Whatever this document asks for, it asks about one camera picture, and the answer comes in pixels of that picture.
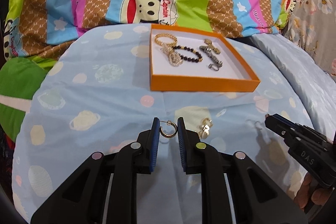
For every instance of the gold wristwatch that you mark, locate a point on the gold wristwatch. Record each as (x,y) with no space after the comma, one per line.
(210,43)

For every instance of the orange jewelry box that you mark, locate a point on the orange jewelry box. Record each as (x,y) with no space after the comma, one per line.
(204,85)

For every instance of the gold woven bangle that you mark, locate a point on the gold woven bangle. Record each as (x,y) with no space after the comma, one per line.
(157,40)

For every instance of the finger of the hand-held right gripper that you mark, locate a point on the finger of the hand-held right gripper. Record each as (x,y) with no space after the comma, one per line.
(291,122)
(278,130)

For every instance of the person's right hand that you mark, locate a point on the person's right hand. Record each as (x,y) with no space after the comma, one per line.
(315,195)

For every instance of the gold hoop earring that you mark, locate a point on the gold hoop earring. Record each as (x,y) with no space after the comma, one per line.
(168,135)

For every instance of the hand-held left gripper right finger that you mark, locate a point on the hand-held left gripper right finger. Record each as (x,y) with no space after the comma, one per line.
(182,145)

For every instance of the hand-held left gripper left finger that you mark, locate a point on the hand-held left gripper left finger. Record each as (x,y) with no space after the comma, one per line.
(155,145)

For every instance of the green cushion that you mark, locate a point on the green cushion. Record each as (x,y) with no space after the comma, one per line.
(18,79)

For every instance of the silver wristwatch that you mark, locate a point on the silver wristwatch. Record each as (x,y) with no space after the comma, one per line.
(214,60)

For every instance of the grey floral cloth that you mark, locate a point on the grey floral cloth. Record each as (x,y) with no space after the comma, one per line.
(315,16)

